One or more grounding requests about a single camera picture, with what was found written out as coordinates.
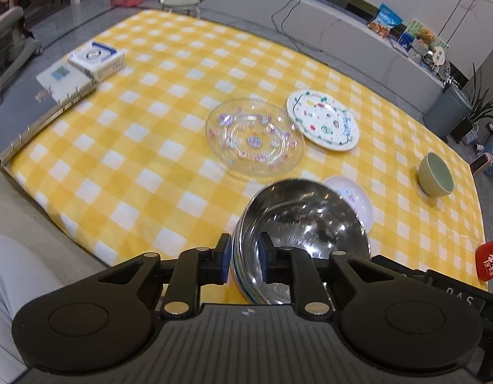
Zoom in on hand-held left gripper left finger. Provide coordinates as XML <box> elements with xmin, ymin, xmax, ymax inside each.
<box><xmin>92</xmin><ymin>234</ymin><xmax>234</xmax><ymax>318</ymax></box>

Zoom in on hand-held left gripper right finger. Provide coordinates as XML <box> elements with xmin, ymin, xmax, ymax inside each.
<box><xmin>258</xmin><ymin>232</ymin><xmax>396</xmax><ymax>317</ymax></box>

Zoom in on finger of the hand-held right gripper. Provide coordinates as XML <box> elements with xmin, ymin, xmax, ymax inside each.
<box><xmin>370</xmin><ymin>255</ymin><xmax>429</xmax><ymax>285</ymax></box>

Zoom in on stainless steel bowl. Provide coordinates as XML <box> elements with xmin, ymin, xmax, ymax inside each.
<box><xmin>231</xmin><ymin>179</ymin><xmax>372</xmax><ymax>305</ymax></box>

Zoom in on small white sticker dish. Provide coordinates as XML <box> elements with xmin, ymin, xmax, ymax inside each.
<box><xmin>323</xmin><ymin>175</ymin><xmax>374</xmax><ymax>233</ymax></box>

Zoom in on green ceramic bowl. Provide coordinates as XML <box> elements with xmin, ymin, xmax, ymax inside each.
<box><xmin>417</xmin><ymin>152</ymin><xmax>455</xmax><ymax>197</ymax></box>

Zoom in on clear glass sticker plate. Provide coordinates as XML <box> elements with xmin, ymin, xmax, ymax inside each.
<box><xmin>205</xmin><ymin>98</ymin><xmax>306</xmax><ymax>177</ymax></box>

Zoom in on white painted plate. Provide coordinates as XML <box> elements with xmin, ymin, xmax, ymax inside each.
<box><xmin>286</xmin><ymin>90</ymin><xmax>360</xmax><ymax>153</ymax></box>

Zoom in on red mug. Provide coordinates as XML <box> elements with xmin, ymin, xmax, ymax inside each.
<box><xmin>475</xmin><ymin>237</ymin><xmax>493</xmax><ymax>284</ymax></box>

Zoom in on pink space heater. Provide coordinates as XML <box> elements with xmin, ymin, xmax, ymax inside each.
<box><xmin>469</xmin><ymin>154</ymin><xmax>493</xmax><ymax>175</ymax></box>

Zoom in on yellow checked tablecloth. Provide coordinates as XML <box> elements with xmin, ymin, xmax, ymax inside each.
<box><xmin>8</xmin><ymin>8</ymin><xmax>489</xmax><ymax>305</ymax></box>

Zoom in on grey trash bin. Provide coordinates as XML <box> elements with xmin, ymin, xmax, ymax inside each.
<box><xmin>422</xmin><ymin>84</ymin><xmax>473</xmax><ymax>139</ymax></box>

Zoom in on potted long-leaf plant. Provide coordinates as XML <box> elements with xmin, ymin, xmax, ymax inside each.
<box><xmin>456</xmin><ymin>64</ymin><xmax>493</xmax><ymax>145</ymax></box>

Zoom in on person's leg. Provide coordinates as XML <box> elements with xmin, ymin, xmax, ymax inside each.
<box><xmin>0</xmin><ymin>234</ymin><xmax>65</xmax><ymax>369</ymax></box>

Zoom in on white and blue box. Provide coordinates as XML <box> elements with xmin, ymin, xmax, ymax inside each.
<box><xmin>67</xmin><ymin>41</ymin><xmax>127</xmax><ymax>81</ymax></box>

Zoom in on white flat device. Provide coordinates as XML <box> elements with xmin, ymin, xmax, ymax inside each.
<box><xmin>36</xmin><ymin>61</ymin><xmax>97</xmax><ymax>100</ymax></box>

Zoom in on green printed box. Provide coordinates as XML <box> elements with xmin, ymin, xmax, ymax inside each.
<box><xmin>397</xmin><ymin>18</ymin><xmax>451</xmax><ymax>54</ymax></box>

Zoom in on blue snack bag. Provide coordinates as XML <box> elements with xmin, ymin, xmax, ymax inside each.
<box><xmin>368</xmin><ymin>4</ymin><xmax>403</xmax><ymax>39</ymax></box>

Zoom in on grey office chair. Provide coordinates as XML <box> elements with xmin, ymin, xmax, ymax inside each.
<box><xmin>0</xmin><ymin>6</ymin><xmax>45</xmax><ymax>108</ymax></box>

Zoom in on black cable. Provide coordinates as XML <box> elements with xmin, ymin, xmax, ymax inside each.
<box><xmin>271</xmin><ymin>0</ymin><xmax>324</xmax><ymax>53</ymax></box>

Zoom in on black ring binder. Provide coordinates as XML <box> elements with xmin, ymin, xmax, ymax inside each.
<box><xmin>0</xmin><ymin>75</ymin><xmax>98</xmax><ymax>165</ymax></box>

